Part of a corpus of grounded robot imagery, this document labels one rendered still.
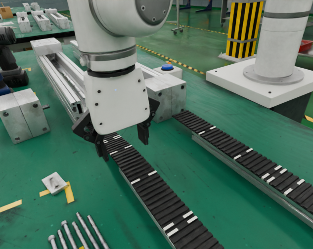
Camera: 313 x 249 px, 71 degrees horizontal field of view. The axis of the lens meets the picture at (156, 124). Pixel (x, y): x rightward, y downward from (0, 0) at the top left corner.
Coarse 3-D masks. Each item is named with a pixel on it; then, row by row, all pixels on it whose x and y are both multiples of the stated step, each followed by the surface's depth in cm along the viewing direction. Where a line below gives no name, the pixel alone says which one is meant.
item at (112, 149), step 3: (123, 144) 48; (126, 144) 48; (129, 144) 48; (114, 147) 47; (117, 147) 47; (120, 147) 47; (123, 147) 47; (108, 150) 47; (111, 150) 46; (114, 150) 46; (117, 150) 46; (108, 153) 46
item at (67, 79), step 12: (48, 60) 88; (60, 60) 94; (48, 72) 78; (60, 72) 84; (72, 72) 78; (60, 84) 65; (72, 84) 72; (60, 96) 71; (72, 96) 57; (84, 96) 64; (72, 108) 55; (84, 108) 60; (72, 120) 62
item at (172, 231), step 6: (180, 216) 32; (186, 216) 32; (192, 216) 32; (174, 222) 31; (180, 222) 31; (186, 222) 31; (192, 222) 31; (162, 228) 31; (168, 228) 30; (174, 228) 30; (180, 228) 30; (168, 234) 30; (174, 234) 30
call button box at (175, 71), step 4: (156, 68) 81; (160, 68) 80; (172, 68) 79; (176, 68) 79; (160, 72) 77; (164, 72) 77; (168, 72) 76; (172, 72) 77; (176, 72) 77; (180, 72) 78; (176, 76) 78; (180, 76) 79
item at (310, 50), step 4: (304, 40) 298; (300, 44) 288; (304, 44) 279; (308, 44) 286; (300, 48) 279; (304, 48) 285; (308, 48) 291; (312, 48) 296; (300, 52) 283; (304, 52) 282; (308, 52) 281; (312, 52) 281; (304, 56) 277; (308, 56) 274; (312, 56) 271
